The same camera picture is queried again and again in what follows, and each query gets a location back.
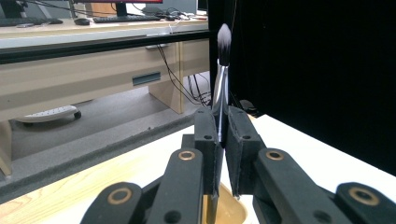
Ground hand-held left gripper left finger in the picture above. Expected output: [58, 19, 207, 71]
[181, 106, 225, 197]

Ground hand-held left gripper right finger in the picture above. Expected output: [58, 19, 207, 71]
[224, 105, 267, 198]

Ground beige square cup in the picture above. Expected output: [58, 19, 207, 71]
[201, 182, 249, 224]

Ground black makeup brush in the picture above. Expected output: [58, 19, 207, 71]
[205, 22, 233, 224]

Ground white board sheet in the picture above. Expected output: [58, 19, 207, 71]
[31, 113, 396, 224]

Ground black curtain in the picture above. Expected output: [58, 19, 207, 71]
[207, 0, 396, 177]

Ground light wooden desk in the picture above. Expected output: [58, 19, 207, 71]
[0, 17, 211, 177]

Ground black keyboard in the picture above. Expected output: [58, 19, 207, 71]
[0, 17, 64, 28]
[92, 15, 162, 24]

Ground computer monitor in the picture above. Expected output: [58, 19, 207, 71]
[72, 0, 164, 18]

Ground black computer mouse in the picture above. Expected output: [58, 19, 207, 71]
[73, 17, 92, 27]

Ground black desk cables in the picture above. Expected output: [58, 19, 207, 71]
[156, 44, 213, 107]

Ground grey drawer handle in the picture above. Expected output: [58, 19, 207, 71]
[132, 71, 163, 87]

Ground black horizontal frame bar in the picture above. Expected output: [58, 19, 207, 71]
[0, 29, 213, 65]

